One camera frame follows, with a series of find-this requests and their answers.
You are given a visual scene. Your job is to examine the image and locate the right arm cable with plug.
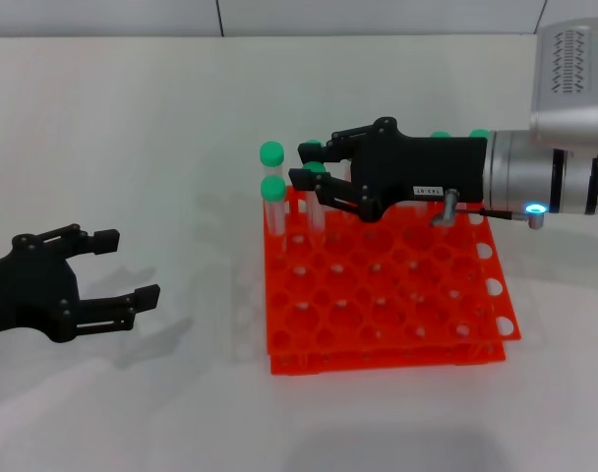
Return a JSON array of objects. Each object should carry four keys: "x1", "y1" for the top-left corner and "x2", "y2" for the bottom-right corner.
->
[{"x1": 429, "y1": 188, "x2": 549, "y2": 230}]

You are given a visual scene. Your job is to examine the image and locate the orange plastic test tube rack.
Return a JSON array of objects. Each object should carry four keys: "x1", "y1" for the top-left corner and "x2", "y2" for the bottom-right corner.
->
[{"x1": 262, "y1": 176, "x2": 522, "y2": 378}]

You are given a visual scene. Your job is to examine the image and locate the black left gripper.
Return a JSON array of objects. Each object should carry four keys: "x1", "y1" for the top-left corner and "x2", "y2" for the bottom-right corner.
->
[{"x1": 0, "y1": 223, "x2": 161, "y2": 344}]

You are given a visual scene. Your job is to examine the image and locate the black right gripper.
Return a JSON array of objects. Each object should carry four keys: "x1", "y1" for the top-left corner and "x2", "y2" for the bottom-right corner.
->
[{"x1": 288, "y1": 116, "x2": 490, "y2": 223}]

